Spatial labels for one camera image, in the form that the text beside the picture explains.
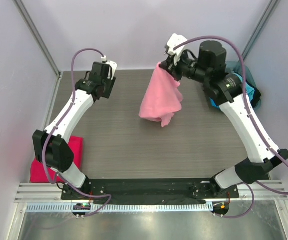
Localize light pink t shirt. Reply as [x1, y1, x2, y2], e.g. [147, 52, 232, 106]
[139, 62, 184, 128]

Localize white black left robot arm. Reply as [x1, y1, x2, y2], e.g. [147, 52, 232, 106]
[32, 60, 118, 194]

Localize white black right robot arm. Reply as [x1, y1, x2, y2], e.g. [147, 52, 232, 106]
[159, 34, 288, 195]

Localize teal plastic basket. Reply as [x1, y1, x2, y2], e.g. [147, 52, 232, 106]
[226, 61, 262, 110]

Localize blue t shirt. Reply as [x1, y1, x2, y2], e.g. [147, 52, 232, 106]
[209, 98, 220, 110]

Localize cyan t shirt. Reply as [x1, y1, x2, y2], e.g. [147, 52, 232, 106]
[233, 72, 256, 101]

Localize black t shirt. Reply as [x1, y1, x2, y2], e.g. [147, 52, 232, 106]
[250, 88, 262, 108]

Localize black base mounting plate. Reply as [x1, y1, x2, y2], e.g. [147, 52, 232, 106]
[60, 177, 240, 201]

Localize magenta folded t shirt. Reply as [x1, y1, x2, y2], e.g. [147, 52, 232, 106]
[30, 136, 84, 183]

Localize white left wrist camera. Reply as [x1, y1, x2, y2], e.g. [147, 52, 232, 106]
[101, 55, 118, 80]

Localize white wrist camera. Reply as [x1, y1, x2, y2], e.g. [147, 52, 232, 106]
[165, 33, 188, 66]
[101, 55, 118, 80]

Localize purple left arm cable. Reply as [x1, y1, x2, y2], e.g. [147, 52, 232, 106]
[41, 48, 113, 217]

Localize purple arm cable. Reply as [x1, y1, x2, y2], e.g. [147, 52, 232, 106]
[173, 35, 288, 219]
[41, 48, 113, 217]

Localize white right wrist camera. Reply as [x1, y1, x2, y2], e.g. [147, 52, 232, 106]
[165, 33, 188, 66]

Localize right aluminium corner post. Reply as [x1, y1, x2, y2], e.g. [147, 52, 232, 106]
[242, 0, 281, 61]

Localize aluminium corner post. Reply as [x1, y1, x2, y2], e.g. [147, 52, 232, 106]
[13, 0, 61, 78]
[242, 0, 281, 61]

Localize left aluminium corner post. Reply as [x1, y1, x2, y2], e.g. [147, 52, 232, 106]
[13, 0, 61, 78]

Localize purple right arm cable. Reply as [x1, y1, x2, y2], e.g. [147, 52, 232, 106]
[173, 35, 288, 219]

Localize aluminium frame rail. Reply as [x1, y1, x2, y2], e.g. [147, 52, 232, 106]
[14, 180, 288, 203]

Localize slotted white cable duct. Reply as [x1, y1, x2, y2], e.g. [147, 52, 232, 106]
[26, 202, 213, 213]

